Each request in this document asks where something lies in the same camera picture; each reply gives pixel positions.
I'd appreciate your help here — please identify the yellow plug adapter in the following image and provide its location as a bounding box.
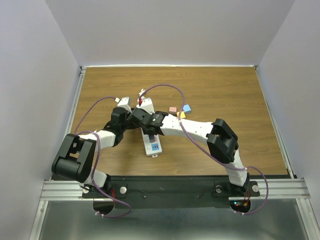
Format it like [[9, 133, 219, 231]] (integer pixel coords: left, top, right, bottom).
[[176, 111, 186, 119]]

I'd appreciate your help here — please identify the blue plug adapter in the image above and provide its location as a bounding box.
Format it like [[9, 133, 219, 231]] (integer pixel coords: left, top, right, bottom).
[[183, 104, 192, 114]]

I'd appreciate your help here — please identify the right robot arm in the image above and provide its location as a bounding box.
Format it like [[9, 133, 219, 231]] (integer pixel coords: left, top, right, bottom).
[[128, 108, 250, 195]]

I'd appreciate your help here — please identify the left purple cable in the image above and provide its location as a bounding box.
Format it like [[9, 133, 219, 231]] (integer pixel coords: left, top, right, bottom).
[[74, 96, 132, 218]]

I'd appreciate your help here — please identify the mauve brown plug adapter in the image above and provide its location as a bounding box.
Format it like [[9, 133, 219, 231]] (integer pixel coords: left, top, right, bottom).
[[168, 106, 178, 116]]

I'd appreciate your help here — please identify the dark grey plug adapter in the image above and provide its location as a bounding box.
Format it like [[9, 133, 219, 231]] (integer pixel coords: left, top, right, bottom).
[[148, 135, 156, 143]]

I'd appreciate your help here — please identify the purple cable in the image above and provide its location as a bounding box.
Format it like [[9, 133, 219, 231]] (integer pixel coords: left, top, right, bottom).
[[139, 84, 270, 216], [74, 96, 132, 218]]

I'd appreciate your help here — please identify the aluminium frame rail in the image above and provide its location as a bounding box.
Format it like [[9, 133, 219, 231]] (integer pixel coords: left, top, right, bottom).
[[35, 66, 309, 240]]

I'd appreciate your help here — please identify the white power strip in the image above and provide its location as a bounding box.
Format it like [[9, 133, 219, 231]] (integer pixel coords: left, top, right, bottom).
[[136, 88, 163, 158]]

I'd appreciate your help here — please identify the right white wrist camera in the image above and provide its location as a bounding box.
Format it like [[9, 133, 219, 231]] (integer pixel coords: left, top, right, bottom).
[[137, 96, 155, 114]]

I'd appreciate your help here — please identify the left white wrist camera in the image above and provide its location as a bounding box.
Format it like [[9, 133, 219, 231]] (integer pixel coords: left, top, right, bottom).
[[117, 96, 132, 113]]

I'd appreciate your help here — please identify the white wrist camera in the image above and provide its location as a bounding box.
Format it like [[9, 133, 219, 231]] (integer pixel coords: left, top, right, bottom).
[[137, 96, 155, 114], [117, 96, 132, 113]]

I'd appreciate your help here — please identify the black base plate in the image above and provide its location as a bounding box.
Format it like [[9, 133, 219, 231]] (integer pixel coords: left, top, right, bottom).
[[81, 175, 260, 210]]

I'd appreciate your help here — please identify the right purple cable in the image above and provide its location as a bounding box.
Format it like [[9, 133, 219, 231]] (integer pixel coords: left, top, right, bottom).
[[139, 84, 270, 216]]

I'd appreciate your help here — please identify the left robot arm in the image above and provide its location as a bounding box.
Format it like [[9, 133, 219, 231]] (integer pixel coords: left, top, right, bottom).
[[51, 107, 131, 197]]

